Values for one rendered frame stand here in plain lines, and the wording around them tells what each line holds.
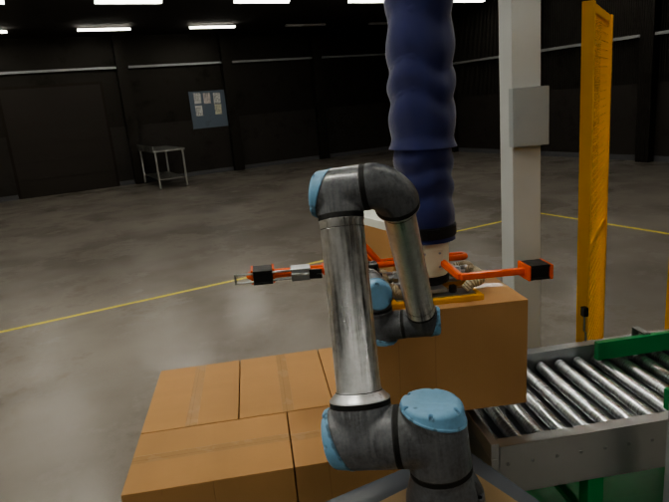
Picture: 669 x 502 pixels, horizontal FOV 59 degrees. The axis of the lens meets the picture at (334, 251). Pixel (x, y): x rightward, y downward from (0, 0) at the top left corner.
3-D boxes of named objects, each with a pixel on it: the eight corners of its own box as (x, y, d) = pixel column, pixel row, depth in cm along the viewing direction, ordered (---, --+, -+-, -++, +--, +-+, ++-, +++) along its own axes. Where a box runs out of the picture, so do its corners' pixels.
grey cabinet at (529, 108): (545, 143, 313) (545, 85, 306) (550, 143, 308) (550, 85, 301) (509, 146, 311) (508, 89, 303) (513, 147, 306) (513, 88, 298)
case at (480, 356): (484, 359, 254) (484, 269, 244) (527, 402, 215) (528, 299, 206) (347, 375, 247) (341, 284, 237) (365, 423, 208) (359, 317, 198)
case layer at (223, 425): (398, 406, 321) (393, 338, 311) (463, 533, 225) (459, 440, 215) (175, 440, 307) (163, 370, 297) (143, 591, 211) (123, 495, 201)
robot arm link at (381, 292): (366, 316, 179) (361, 285, 177) (358, 303, 192) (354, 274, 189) (396, 309, 180) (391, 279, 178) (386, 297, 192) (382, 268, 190)
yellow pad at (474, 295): (474, 291, 218) (474, 278, 217) (484, 300, 208) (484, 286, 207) (384, 301, 214) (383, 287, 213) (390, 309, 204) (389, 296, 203)
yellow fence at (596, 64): (589, 373, 369) (598, 17, 317) (607, 376, 364) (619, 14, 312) (567, 446, 296) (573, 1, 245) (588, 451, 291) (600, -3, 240)
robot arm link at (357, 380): (396, 479, 134) (361, 156, 139) (322, 481, 138) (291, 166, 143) (403, 458, 149) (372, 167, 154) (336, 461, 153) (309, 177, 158)
